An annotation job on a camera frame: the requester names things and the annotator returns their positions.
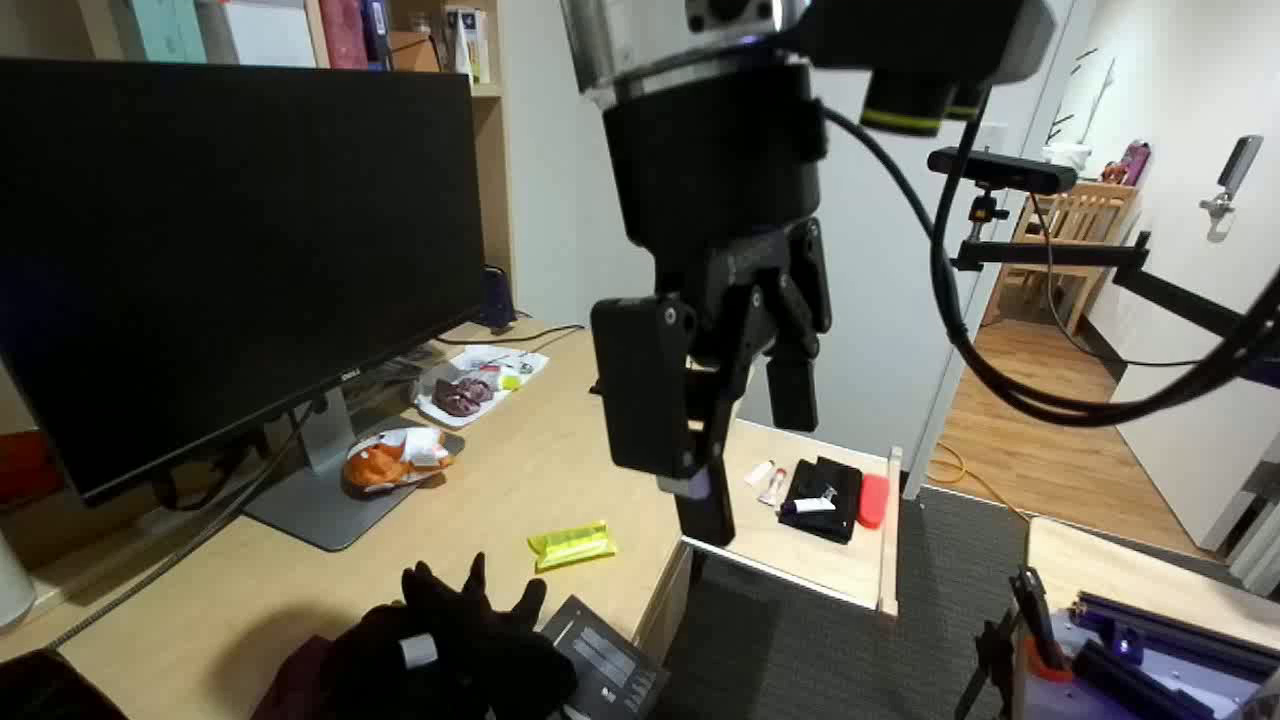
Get wooden chair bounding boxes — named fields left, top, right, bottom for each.
left=983, top=175, right=1147, bottom=336

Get white box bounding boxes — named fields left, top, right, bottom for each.
left=214, top=0, right=325, bottom=73

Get black stereo camera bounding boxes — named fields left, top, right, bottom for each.
left=926, top=143, right=1081, bottom=199

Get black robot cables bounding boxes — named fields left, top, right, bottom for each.
left=813, top=101, right=1280, bottom=432

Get wooden bookshelf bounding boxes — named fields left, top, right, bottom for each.
left=72, top=0, right=517, bottom=313

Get plastic bag with dark food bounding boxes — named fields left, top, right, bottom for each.
left=407, top=341, right=551, bottom=432

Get orange snack packet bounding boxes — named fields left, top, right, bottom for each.
left=340, top=429, right=467, bottom=502

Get black tripod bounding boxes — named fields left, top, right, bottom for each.
left=950, top=614, right=1032, bottom=720

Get black desk phone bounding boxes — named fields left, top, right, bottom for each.
left=534, top=592, right=671, bottom=720

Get red case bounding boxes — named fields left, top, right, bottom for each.
left=855, top=474, right=895, bottom=531

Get teal book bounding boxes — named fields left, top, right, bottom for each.
left=123, top=0, right=213, bottom=70

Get pink bottle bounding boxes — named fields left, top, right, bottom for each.
left=1097, top=138, right=1155, bottom=192

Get small white packet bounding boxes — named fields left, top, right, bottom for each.
left=738, top=456, right=790, bottom=512

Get black computer monitor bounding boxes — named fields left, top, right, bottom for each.
left=0, top=57, right=490, bottom=508

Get grey monitor stand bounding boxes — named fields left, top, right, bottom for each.
left=238, top=383, right=417, bottom=555

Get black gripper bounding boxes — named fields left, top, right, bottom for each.
left=588, top=57, right=836, bottom=554

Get white carton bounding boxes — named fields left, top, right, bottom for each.
left=441, top=4, right=497, bottom=91

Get red box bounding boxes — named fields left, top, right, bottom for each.
left=0, top=432, right=62, bottom=512

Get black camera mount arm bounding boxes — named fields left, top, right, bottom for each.
left=950, top=192, right=1280, bottom=391

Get dark bottle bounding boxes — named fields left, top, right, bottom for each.
left=475, top=263, right=521, bottom=336

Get orange handled tool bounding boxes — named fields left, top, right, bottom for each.
left=1003, top=563, right=1081, bottom=692

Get small light wooden table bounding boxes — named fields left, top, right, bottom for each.
left=1022, top=517, right=1280, bottom=655

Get white cup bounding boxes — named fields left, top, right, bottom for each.
left=0, top=531, right=36, bottom=632

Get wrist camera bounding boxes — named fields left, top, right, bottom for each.
left=784, top=0, right=1058, bottom=141

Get black gloves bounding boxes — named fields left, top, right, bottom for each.
left=314, top=554, right=583, bottom=720

